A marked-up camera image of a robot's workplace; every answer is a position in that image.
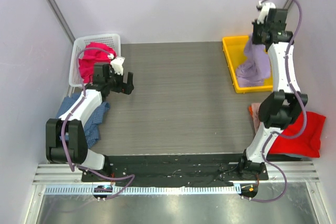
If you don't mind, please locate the purple t shirt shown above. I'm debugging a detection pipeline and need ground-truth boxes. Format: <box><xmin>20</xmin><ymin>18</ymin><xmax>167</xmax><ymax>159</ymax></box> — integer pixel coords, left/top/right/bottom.
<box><xmin>235</xmin><ymin>34</ymin><xmax>271</xmax><ymax>88</ymax></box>

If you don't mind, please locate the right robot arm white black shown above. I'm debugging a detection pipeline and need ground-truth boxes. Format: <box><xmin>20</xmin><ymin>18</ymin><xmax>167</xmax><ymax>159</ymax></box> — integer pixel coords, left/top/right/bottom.
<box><xmin>237</xmin><ymin>3</ymin><xmax>308</xmax><ymax>180</ymax></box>

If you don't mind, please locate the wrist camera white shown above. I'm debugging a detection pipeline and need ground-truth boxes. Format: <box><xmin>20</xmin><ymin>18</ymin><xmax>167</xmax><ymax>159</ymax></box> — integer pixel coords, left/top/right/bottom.
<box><xmin>108</xmin><ymin>54</ymin><xmax>125</xmax><ymax>76</ymax></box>
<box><xmin>257</xmin><ymin>1</ymin><xmax>276</xmax><ymax>24</ymax></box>

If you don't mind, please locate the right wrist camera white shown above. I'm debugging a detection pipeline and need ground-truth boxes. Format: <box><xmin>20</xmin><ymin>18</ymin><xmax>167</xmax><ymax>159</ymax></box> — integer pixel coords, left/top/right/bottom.
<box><xmin>257</xmin><ymin>1</ymin><xmax>276</xmax><ymax>24</ymax></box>

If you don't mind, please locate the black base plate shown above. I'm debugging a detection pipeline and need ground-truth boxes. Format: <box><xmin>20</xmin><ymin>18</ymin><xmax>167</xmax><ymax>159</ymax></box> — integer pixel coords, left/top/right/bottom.
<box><xmin>81</xmin><ymin>153</ymin><xmax>269</xmax><ymax>183</ymax></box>

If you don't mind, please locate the peach folded shirt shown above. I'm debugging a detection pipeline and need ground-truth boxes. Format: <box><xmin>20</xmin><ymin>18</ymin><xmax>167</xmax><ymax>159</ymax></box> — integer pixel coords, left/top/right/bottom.
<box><xmin>248</xmin><ymin>103</ymin><xmax>261</xmax><ymax>133</ymax></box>

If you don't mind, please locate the yellow plastic tray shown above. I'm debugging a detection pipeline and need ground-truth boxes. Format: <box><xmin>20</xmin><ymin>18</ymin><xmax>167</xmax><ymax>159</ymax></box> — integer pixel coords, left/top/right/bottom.
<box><xmin>222</xmin><ymin>35</ymin><xmax>272</xmax><ymax>93</ymax></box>

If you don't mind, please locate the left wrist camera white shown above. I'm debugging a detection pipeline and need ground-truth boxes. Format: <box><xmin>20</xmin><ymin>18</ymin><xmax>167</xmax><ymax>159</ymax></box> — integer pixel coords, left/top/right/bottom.
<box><xmin>108</xmin><ymin>54</ymin><xmax>125</xmax><ymax>76</ymax></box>

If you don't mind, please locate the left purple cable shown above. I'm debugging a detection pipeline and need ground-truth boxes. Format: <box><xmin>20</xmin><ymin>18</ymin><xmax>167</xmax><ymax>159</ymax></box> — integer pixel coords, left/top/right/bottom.
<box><xmin>60</xmin><ymin>47</ymin><xmax>135</xmax><ymax>200</ymax></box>

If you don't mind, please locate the pink crumpled shirt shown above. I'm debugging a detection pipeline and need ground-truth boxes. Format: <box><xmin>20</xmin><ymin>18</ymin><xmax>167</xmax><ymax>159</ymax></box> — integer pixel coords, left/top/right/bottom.
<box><xmin>79</xmin><ymin>42</ymin><xmax>117</xmax><ymax>84</ymax></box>

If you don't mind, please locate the red folded shirt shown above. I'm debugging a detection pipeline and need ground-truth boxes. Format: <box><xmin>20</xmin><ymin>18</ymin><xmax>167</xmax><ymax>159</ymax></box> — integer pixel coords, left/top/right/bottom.
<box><xmin>269</xmin><ymin>111</ymin><xmax>326</xmax><ymax>158</ymax></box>

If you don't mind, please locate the blue checkered shirt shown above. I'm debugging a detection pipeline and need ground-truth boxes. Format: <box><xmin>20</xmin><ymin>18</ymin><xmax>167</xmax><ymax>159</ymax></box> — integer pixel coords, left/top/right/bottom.
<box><xmin>56</xmin><ymin>92</ymin><xmax>110</xmax><ymax>148</ymax></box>

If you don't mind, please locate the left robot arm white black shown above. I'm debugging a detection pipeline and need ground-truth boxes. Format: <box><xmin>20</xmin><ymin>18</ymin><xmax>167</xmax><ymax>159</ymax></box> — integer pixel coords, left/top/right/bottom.
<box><xmin>46</xmin><ymin>62</ymin><xmax>134</xmax><ymax>182</ymax></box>

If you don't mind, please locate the white plastic basket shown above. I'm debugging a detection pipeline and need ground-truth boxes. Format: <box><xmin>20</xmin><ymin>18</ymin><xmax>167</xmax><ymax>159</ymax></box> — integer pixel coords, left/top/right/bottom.
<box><xmin>68</xmin><ymin>34</ymin><xmax>121</xmax><ymax>88</ymax></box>

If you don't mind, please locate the white slotted cable duct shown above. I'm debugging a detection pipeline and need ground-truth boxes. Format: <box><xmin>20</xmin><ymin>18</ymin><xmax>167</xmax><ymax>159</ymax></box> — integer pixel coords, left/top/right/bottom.
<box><xmin>44</xmin><ymin>184</ymin><xmax>241</xmax><ymax>195</ymax></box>

